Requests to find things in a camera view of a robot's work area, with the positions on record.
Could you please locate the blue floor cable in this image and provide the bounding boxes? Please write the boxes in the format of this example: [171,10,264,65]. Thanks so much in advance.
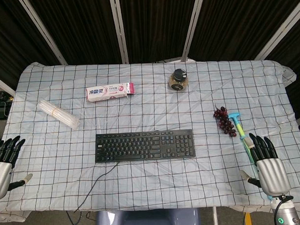
[66,210,79,225]

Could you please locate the green blue toy water pump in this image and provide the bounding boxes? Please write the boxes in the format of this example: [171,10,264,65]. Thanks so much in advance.
[228,111,273,204]

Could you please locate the checked light blue tablecloth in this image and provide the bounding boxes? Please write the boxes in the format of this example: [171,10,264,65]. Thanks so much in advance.
[0,52,300,224]

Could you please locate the glass jar with black lid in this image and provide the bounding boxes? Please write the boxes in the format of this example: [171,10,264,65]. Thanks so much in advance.
[166,68,190,92]

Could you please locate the white table leg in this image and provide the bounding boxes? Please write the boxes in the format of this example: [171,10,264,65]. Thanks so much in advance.
[212,206,220,225]

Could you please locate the bundle of clear straws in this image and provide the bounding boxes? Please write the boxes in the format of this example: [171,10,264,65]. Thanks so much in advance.
[37,98,81,132]

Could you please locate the black keyboard cable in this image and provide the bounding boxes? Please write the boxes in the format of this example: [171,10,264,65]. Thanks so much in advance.
[72,161,121,213]

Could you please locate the black computer keyboard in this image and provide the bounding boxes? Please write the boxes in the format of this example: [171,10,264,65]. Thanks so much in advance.
[94,129,197,164]

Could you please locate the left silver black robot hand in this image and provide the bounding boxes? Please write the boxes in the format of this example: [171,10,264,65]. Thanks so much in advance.
[0,135,34,200]

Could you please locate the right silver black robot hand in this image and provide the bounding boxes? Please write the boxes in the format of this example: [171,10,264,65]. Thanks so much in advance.
[238,131,292,197]

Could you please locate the pink white toothpaste box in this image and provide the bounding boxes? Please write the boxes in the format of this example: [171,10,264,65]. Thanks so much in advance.
[85,82,136,103]

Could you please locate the grey metal partition post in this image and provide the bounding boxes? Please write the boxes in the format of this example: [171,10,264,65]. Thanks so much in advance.
[0,72,16,98]
[18,0,68,67]
[109,0,130,65]
[178,0,208,63]
[251,0,300,61]

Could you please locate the dark red grape bunch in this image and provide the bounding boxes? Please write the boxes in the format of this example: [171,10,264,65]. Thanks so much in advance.
[213,106,237,138]

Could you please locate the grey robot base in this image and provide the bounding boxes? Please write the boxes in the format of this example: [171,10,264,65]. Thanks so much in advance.
[94,207,202,225]

